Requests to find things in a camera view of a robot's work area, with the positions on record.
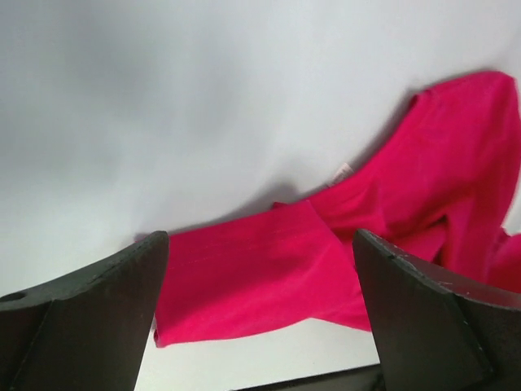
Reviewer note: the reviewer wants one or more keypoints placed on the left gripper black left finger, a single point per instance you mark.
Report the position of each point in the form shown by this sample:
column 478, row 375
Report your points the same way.
column 86, row 330

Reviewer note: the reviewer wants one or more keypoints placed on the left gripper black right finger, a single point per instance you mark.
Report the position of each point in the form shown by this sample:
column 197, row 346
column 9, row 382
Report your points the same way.
column 435, row 329

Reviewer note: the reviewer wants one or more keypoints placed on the red t shirt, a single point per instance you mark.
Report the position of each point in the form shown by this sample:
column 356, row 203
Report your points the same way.
column 439, row 188

